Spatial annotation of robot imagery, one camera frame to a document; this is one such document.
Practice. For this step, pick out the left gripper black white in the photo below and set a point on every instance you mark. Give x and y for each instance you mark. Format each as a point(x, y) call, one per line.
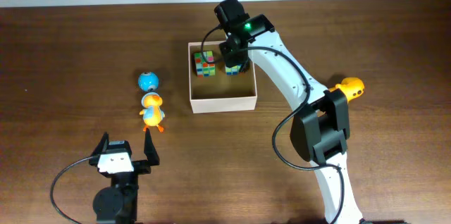
point(144, 166)

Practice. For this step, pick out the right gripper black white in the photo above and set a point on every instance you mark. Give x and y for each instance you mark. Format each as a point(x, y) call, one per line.
point(232, 60)

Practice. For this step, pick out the yellow duck toy blue jacket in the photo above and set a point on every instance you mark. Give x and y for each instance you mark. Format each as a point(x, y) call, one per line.
point(152, 114)

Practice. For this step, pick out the rubik cube pastel colours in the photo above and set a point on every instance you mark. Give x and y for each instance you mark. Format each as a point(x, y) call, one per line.
point(235, 70)

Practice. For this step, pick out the rubik cube green orange top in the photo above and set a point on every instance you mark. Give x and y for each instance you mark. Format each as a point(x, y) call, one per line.
point(204, 66)

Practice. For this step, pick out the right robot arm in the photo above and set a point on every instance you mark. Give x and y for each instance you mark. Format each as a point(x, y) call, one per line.
point(320, 115)

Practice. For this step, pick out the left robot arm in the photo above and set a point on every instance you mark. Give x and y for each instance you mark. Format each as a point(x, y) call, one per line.
point(117, 203)

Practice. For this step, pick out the white cardboard box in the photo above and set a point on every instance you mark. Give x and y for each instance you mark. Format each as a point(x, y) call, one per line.
point(221, 92)

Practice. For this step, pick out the blue ball toy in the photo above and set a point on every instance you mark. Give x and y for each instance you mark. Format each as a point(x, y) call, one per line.
point(148, 81)

